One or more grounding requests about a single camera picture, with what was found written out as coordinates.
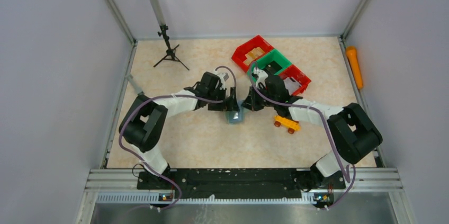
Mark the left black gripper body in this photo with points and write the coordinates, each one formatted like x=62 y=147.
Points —
x=229 y=101

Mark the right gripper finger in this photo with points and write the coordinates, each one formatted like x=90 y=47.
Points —
x=248 y=102
x=257 y=103

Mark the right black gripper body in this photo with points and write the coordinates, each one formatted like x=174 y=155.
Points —
x=253 y=100

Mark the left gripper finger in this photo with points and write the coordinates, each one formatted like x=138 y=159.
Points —
x=225 y=106
x=233 y=105

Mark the green card holder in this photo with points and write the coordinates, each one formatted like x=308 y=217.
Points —
x=236 y=117

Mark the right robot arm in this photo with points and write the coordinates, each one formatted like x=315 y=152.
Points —
x=351 y=133

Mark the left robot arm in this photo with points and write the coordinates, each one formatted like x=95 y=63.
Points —
x=142 y=126

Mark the clear plastic bags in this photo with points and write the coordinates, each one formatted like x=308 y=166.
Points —
x=291 y=85

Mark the black item in green bin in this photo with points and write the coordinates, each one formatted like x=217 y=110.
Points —
x=273 y=68

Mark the near red bin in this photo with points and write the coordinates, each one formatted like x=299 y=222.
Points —
x=298 y=75

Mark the green bin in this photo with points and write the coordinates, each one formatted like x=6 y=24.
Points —
x=273 y=55

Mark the yellow toy car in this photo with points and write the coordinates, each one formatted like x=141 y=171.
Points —
x=291 y=126

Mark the wooden blocks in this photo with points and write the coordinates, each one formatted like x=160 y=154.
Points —
x=253 y=55

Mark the small grey tool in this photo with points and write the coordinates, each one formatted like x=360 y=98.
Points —
x=138 y=90

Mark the orange flashlight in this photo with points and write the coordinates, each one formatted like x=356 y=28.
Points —
x=351 y=54

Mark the black tripod with grey tube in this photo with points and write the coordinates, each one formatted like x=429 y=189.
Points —
x=170 y=51

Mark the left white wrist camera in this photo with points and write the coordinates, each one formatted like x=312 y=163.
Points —
x=223 y=77

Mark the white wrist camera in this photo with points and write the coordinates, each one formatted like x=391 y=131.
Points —
x=258 y=77
x=223 y=77

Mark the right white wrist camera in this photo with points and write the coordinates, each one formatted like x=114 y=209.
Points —
x=258 y=77

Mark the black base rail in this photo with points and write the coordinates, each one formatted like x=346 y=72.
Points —
x=240 y=183

